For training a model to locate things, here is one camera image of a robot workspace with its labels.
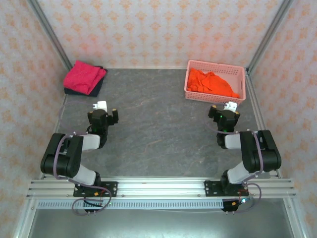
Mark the orange t-shirt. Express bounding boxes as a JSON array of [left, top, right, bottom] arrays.
[[187, 68, 240, 99]]

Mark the pink plastic basket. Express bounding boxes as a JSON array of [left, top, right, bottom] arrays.
[[184, 59, 246, 105]]

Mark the dark navy folded t-shirt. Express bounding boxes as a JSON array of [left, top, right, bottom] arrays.
[[63, 65, 107, 97]]

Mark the pink folded t-shirt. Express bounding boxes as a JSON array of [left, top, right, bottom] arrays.
[[63, 60, 107, 95]]

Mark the black controller box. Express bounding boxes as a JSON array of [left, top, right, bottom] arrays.
[[222, 197, 246, 213]]

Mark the metal sheet panel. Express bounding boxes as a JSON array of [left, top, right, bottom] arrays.
[[27, 208, 295, 238]]

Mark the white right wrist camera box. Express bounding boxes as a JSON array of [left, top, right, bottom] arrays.
[[224, 101, 238, 112]]

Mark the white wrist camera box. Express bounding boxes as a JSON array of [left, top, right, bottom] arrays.
[[224, 101, 238, 112], [92, 100, 108, 113]]

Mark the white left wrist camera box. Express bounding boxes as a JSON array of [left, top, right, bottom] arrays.
[[92, 100, 108, 113]]

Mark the aluminium table side rail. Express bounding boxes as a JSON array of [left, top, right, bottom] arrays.
[[244, 68, 282, 179], [41, 95, 68, 179]]

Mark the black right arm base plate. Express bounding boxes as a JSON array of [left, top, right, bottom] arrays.
[[204, 180, 250, 198]]

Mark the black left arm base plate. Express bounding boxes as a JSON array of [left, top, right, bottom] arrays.
[[73, 181, 118, 198]]

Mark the aluminium mounting rail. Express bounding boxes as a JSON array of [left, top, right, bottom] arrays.
[[26, 176, 297, 199]]

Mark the aluminium frame post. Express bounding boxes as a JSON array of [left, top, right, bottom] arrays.
[[246, 0, 295, 72], [27, 0, 74, 71]]

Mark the slotted grey cable duct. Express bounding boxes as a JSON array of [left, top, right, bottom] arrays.
[[37, 199, 225, 210]]

